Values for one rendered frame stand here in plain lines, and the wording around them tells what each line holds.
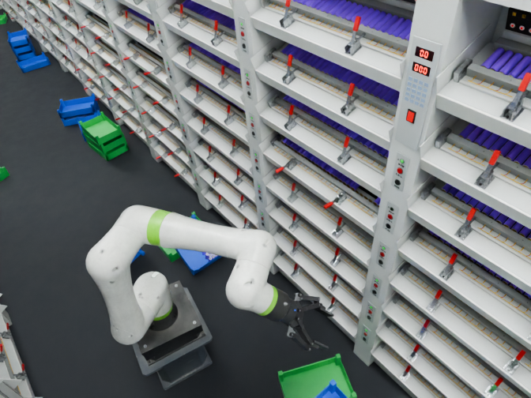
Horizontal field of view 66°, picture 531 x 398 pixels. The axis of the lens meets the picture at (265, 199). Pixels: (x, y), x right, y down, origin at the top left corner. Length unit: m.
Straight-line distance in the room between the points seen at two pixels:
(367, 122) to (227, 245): 0.54
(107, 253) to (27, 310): 1.48
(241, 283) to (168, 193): 1.92
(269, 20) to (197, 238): 0.72
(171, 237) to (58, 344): 1.34
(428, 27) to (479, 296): 0.76
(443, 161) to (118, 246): 0.94
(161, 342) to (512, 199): 1.37
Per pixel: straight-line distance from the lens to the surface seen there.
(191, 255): 2.50
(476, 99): 1.03
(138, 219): 1.36
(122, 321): 1.55
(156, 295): 1.67
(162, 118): 2.79
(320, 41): 1.26
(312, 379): 2.10
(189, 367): 2.12
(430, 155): 1.15
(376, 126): 1.22
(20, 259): 3.02
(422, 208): 1.27
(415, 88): 1.06
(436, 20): 0.99
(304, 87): 1.40
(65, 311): 2.61
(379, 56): 1.16
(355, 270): 1.76
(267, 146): 1.75
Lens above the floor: 1.96
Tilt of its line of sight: 44 degrees down
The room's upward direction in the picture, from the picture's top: 5 degrees counter-clockwise
